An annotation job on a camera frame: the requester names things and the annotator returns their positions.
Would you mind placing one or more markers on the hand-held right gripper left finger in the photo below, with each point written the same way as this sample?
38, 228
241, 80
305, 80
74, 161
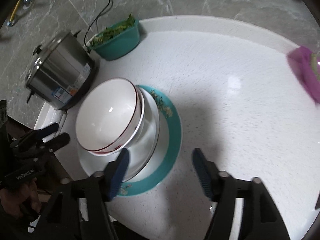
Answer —
118, 175

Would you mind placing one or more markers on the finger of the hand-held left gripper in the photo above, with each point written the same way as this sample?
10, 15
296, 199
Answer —
60, 140
48, 130

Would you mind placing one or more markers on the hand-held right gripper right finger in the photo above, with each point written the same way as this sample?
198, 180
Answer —
203, 175

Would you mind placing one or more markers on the large white plate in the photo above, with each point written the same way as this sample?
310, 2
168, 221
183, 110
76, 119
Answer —
147, 150

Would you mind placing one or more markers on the teal floral plate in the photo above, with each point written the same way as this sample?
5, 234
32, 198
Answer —
172, 140

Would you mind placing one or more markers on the red floral white bowl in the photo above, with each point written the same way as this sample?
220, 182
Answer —
107, 112

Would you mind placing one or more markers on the small white bowl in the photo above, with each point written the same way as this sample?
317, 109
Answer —
142, 115

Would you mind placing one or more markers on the person's left forearm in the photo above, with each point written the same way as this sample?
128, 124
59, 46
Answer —
10, 226

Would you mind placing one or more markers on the person's left hand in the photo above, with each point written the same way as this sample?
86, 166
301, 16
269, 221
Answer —
20, 200

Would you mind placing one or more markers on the steel rice cooker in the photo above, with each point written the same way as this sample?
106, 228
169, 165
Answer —
57, 72

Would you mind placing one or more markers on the teal plastic bowl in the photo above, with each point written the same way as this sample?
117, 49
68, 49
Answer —
117, 47

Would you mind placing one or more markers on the leafy greens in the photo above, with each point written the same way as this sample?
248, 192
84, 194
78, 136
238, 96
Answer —
110, 32

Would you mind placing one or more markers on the purple plastic bowl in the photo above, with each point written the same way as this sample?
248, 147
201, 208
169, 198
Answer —
305, 77

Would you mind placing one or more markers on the green vegetable piece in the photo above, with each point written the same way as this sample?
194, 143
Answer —
315, 63

